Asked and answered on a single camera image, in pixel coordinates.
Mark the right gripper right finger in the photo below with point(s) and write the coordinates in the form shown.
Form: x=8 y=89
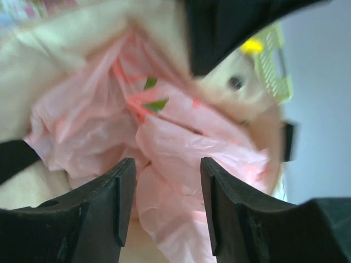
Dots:
x=246 y=225

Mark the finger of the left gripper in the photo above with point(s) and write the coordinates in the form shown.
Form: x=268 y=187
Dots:
x=217 y=27

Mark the yellow Trader Joe's tote bag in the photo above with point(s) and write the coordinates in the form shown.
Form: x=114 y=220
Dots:
x=35 y=56

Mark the green plastic basket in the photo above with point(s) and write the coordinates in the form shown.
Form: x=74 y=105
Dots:
x=270 y=63

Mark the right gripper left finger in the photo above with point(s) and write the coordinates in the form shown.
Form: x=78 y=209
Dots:
x=87 y=224

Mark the yellow banana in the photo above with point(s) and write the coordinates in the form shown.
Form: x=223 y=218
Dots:
x=252 y=46

